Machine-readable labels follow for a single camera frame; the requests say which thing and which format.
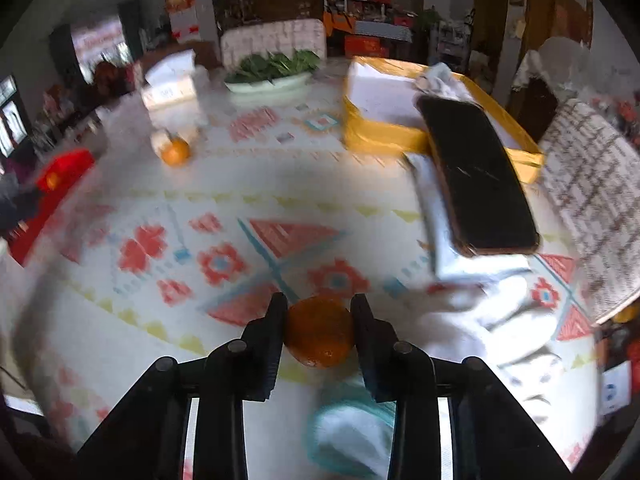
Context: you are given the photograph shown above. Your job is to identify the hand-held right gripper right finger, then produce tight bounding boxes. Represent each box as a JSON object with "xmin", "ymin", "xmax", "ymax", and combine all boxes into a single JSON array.
[{"xmin": 350, "ymin": 292, "xmax": 573, "ymax": 480}]

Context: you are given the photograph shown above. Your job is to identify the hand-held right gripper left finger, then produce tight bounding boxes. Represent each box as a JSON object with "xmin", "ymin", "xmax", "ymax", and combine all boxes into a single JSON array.
[{"xmin": 75, "ymin": 292, "xmax": 289, "ymax": 480}]

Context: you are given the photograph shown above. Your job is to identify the orange mandarin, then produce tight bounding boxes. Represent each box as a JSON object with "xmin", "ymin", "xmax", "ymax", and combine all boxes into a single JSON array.
[
  {"xmin": 285, "ymin": 296, "xmax": 357, "ymax": 368},
  {"xmin": 160, "ymin": 137, "xmax": 192, "ymax": 167}
]

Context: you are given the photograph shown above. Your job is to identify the white bowl with teal rim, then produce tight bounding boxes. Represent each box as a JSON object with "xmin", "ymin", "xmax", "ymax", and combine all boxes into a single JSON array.
[{"xmin": 306, "ymin": 385, "xmax": 401, "ymax": 478}]

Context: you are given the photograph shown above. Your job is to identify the white plastic bag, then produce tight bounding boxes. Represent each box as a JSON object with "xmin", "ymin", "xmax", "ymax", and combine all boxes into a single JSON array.
[{"xmin": 420, "ymin": 275, "xmax": 566, "ymax": 411}]

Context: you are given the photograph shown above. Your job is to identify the black smartphone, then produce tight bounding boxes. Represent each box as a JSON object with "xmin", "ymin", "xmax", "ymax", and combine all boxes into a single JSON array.
[{"xmin": 416, "ymin": 95, "xmax": 542, "ymax": 257}]

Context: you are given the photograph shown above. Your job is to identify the golden cardboard box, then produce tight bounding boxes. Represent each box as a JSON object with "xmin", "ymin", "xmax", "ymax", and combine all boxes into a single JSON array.
[{"xmin": 342, "ymin": 56, "xmax": 545, "ymax": 183}]

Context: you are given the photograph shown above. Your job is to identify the chair with patterned cover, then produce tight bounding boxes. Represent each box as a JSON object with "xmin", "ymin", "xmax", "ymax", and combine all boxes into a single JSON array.
[{"xmin": 539, "ymin": 99, "xmax": 640, "ymax": 325}]

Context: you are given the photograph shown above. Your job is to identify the white oval plate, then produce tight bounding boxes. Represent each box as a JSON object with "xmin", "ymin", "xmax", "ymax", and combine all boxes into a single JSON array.
[{"xmin": 224, "ymin": 71, "xmax": 313, "ymax": 93}]

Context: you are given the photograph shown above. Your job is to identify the red cardboard box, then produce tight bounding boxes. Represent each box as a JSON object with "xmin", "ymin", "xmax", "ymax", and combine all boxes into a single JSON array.
[{"xmin": 7, "ymin": 149, "xmax": 96, "ymax": 266}]

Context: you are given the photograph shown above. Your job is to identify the green spinach leaves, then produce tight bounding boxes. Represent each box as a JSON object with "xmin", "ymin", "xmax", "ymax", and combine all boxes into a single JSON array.
[{"xmin": 235, "ymin": 50, "xmax": 321, "ymax": 82}]

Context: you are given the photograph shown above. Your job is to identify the white cardboard box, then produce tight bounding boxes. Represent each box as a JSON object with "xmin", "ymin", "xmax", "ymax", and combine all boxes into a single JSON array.
[{"xmin": 140, "ymin": 50, "xmax": 198, "ymax": 111}]

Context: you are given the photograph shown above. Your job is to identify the red gift box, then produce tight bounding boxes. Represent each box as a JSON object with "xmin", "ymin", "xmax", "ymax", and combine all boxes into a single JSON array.
[{"xmin": 344, "ymin": 35, "xmax": 391, "ymax": 58}]

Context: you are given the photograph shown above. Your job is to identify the patterned chair back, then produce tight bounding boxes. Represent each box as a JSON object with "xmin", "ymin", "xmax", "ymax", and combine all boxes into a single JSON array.
[{"xmin": 220, "ymin": 19, "xmax": 327, "ymax": 68}]

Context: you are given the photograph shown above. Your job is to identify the table with blue checked cloth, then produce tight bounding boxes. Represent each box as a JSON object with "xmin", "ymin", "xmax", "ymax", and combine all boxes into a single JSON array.
[{"xmin": 350, "ymin": 21, "xmax": 413, "ymax": 43}]

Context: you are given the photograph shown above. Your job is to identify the metal storage rack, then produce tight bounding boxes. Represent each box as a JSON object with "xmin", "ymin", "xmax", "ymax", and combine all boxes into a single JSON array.
[{"xmin": 430, "ymin": 17, "xmax": 473, "ymax": 58}]

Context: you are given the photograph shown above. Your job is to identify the furniture with white lace cover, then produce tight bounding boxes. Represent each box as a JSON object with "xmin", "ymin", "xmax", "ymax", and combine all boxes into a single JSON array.
[{"xmin": 510, "ymin": 35, "xmax": 640, "ymax": 126}]

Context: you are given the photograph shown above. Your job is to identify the wooden door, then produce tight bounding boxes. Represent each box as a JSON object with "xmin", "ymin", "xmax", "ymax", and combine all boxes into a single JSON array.
[{"xmin": 525, "ymin": 0, "xmax": 593, "ymax": 61}]

